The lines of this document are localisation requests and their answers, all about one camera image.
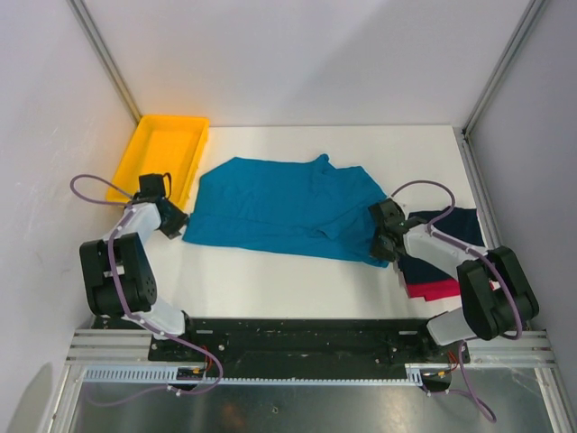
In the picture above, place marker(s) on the folded red t shirt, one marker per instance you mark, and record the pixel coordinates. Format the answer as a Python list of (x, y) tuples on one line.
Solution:
[(436, 290)]

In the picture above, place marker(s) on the aluminium frame post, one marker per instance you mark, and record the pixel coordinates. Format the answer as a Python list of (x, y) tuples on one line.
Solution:
[(523, 29), (89, 27)]

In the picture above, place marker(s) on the yellow plastic tray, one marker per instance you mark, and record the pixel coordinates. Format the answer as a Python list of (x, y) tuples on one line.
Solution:
[(160, 144)]

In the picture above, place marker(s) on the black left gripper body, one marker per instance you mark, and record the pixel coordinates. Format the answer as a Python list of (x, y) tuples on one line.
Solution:
[(174, 223)]

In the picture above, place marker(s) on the folded navy t shirt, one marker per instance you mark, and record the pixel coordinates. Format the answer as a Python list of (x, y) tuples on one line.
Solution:
[(443, 241)]

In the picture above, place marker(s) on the right aluminium frame post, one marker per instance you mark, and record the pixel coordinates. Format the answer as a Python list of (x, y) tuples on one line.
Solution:
[(523, 29)]

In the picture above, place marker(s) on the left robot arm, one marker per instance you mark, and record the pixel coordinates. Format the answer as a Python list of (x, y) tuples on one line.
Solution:
[(117, 274)]

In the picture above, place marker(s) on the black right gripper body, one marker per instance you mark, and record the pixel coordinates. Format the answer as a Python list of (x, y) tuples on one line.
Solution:
[(380, 248)]

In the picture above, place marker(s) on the grey slotted cable duct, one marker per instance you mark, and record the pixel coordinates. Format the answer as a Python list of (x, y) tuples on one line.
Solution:
[(408, 375)]

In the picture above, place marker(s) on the left aluminium frame post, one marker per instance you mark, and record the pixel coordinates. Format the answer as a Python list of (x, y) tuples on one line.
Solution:
[(89, 27)]

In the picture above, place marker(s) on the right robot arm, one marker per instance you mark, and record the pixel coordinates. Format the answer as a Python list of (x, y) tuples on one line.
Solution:
[(496, 297)]

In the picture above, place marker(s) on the teal t shirt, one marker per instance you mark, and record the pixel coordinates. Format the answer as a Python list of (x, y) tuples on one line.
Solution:
[(303, 208)]

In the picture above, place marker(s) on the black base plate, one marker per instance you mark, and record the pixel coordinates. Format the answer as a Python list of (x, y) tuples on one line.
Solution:
[(316, 348)]

